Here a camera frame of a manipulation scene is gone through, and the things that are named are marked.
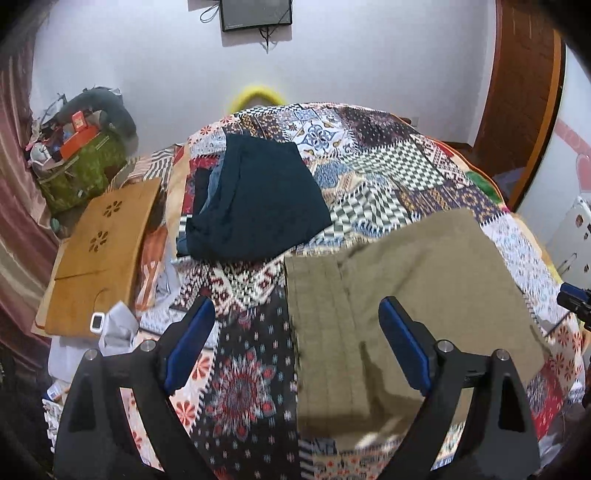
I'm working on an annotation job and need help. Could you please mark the maroon striped curtain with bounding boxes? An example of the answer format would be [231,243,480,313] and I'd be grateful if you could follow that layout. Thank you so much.
[0,45,61,351]

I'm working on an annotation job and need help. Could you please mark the light grey cloth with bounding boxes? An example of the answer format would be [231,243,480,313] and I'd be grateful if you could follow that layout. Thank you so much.
[48,301,139,383]

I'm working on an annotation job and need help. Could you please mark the dark navy folded garment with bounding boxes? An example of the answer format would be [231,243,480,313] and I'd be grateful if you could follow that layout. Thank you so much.
[177,134,332,261]

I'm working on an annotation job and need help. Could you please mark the yellow round object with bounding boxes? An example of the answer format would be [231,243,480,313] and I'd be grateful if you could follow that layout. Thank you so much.
[228,84,287,114]

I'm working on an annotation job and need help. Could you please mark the patchwork patterned bedsheet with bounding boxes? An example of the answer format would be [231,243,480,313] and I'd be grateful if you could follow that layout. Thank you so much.
[120,103,588,479]

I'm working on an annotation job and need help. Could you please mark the brown wooden door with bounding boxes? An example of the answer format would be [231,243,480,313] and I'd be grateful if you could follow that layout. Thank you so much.
[474,1,565,211]

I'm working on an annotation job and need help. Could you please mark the olive green pants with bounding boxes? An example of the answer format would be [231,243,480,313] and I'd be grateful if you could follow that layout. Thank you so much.
[286,209,544,449]

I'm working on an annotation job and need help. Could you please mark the wooden lap desk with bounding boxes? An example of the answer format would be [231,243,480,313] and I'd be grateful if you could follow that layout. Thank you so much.
[31,178,161,339]

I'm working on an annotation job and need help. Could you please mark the green patterned bag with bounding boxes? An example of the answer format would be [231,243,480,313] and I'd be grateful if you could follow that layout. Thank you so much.
[37,133,126,214]

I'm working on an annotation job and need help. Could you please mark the wall mounted black frame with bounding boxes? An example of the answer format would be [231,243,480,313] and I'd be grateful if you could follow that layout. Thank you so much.
[219,0,293,32]

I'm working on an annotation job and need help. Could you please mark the orange box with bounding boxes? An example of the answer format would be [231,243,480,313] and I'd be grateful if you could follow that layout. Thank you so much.
[60,125,100,160]

